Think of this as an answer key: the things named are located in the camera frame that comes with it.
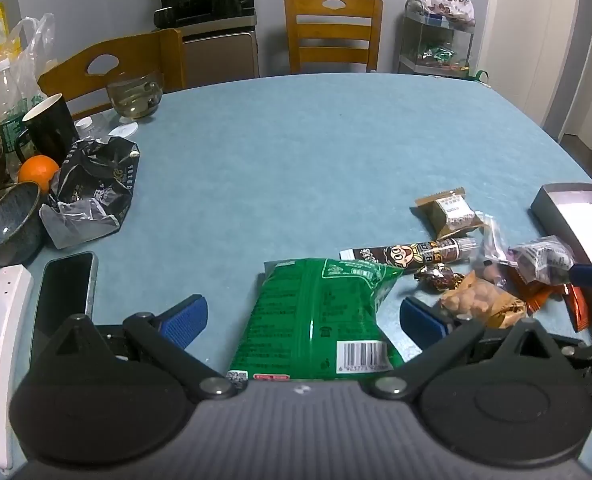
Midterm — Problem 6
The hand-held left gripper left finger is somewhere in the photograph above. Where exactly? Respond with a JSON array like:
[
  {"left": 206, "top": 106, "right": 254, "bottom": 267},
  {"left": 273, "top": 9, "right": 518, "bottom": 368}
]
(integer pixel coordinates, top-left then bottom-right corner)
[{"left": 28, "top": 295, "right": 237, "bottom": 403}]

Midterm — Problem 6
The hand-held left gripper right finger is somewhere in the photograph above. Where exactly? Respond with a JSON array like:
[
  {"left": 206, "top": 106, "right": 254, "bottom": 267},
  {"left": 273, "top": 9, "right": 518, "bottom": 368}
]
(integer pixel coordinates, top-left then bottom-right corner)
[{"left": 371, "top": 296, "right": 579, "bottom": 403}]

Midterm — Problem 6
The orange snack packet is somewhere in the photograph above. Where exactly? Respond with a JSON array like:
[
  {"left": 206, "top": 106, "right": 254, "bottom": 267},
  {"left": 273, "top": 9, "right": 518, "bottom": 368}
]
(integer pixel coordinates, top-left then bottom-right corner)
[
  {"left": 506, "top": 265, "right": 567, "bottom": 313},
  {"left": 563, "top": 284, "right": 591, "bottom": 332}
]

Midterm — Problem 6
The brown foil chocolate candy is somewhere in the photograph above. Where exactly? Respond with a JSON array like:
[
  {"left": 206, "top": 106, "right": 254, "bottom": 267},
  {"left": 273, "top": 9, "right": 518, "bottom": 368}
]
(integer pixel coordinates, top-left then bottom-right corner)
[{"left": 415, "top": 262, "right": 466, "bottom": 293}]

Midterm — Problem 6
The silver snack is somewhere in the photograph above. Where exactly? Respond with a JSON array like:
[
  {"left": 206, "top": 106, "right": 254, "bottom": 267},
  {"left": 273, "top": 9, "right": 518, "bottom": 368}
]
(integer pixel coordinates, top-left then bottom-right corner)
[{"left": 508, "top": 240, "right": 577, "bottom": 286}]

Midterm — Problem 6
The tan peanut packet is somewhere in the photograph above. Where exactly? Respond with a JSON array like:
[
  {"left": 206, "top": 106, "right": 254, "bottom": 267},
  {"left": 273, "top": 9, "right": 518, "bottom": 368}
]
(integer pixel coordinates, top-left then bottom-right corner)
[{"left": 438, "top": 272, "right": 527, "bottom": 330}]

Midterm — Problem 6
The brown chocolate snack tube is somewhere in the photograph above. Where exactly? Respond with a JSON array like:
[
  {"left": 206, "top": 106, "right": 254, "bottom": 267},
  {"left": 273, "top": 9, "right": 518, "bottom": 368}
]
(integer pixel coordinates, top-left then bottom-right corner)
[{"left": 339, "top": 237, "right": 478, "bottom": 267}]

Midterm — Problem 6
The grey cardboard box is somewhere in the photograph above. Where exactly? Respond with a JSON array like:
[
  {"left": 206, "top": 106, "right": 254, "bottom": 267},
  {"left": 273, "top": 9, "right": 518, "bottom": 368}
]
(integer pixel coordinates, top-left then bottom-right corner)
[{"left": 530, "top": 183, "right": 592, "bottom": 313}]

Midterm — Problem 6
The clear pink strip packet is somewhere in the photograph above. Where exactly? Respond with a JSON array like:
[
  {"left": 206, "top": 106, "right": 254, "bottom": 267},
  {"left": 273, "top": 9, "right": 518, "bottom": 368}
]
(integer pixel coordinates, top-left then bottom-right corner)
[{"left": 476, "top": 211, "right": 514, "bottom": 286}]

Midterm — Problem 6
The green snack bag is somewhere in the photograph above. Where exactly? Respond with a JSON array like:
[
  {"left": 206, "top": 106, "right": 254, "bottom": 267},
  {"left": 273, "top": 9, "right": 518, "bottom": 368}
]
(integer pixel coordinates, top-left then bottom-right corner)
[{"left": 226, "top": 257, "right": 407, "bottom": 383}]

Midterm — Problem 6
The gold brown pastry packet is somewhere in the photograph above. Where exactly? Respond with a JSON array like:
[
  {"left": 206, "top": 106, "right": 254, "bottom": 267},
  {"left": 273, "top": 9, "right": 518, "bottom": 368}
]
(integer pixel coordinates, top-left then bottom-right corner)
[{"left": 415, "top": 187, "right": 483, "bottom": 240}]

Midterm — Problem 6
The black smartphone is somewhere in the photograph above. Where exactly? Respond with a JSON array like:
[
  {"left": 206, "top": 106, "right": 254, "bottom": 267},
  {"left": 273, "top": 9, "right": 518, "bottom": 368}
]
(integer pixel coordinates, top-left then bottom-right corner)
[{"left": 28, "top": 251, "right": 99, "bottom": 361}]

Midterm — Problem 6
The black foil bag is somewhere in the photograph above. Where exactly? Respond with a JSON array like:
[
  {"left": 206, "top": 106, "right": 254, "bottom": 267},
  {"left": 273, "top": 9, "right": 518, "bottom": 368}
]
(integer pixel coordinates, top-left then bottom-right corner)
[{"left": 39, "top": 136, "right": 141, "bottom": 250}]

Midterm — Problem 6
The white power strip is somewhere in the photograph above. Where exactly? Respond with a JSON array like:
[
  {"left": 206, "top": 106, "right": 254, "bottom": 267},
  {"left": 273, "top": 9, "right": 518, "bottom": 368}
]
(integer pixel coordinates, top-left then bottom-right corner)
[{"left": 0, "top": 265, "right": 34, "bottom": 468}]

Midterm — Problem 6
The dark blue ceramic bowl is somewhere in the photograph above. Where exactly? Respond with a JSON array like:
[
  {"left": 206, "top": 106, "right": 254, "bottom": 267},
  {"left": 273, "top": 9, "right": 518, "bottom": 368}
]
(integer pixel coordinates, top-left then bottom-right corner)
[{"left": 0, "top": 181, "right": 47, "bottom": 267}]

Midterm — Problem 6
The orange fruit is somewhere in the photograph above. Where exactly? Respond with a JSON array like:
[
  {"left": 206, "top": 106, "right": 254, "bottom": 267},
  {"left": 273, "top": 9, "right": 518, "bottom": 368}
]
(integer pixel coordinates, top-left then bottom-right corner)
[{"left": 18, "top": 155, "right": 61, "bottom": 195}]

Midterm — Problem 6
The glass bowl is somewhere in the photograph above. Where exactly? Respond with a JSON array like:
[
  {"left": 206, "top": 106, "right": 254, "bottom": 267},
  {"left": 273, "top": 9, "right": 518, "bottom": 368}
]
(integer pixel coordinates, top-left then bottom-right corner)
[{"left": 106, "top": 71, "right": 165, "bottom": 121}]

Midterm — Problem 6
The black mug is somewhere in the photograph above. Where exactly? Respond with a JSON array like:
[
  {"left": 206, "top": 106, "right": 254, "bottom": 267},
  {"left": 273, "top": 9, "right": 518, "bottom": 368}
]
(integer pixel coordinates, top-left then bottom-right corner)
[{"left": 15, "top": 93, "right": 79, "bottom": 166}]

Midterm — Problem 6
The plastic water bottle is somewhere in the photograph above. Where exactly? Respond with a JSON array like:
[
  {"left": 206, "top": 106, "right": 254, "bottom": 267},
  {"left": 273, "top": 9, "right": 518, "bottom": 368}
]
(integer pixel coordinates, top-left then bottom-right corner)
[{"left": 0, "top": 58, "right": 29, "bottom": 181}]

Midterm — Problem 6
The pile of snack packets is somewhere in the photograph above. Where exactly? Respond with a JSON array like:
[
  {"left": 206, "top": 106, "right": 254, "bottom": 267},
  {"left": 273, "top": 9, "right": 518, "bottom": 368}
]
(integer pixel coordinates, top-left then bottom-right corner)
[{"left": 416, "top": 45, "right": 472, "bottom": 71}]

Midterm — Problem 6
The black water dispenser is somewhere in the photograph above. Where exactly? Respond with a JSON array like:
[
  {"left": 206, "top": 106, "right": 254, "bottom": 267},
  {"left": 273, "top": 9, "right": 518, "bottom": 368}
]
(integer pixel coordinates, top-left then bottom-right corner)
[{"left": 155, "top": 0, "right": 260, "bottom": 93}]

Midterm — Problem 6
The wooden chair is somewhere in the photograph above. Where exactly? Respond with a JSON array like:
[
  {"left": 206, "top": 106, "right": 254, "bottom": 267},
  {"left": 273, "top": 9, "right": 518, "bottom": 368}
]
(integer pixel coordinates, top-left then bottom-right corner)
[
  {"left": 284, "top": 0, "right": 384, "bottom": 77},
  {"left": 37, "top": 28, "right": 186, "bottom": 121}
]

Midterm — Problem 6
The metal trolley cart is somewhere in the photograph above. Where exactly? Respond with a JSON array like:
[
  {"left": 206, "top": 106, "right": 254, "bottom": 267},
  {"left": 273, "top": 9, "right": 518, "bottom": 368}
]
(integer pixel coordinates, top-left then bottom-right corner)
[{"left": 397, "top": 0, "right": 477, "bottom": 78}]

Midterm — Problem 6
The clear plastic bag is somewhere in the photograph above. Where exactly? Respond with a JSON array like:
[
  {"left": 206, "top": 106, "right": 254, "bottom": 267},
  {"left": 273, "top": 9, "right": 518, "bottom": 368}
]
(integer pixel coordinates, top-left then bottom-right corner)
[{"left": 8, "top": 12, "right": 59, "bottom": 106}]

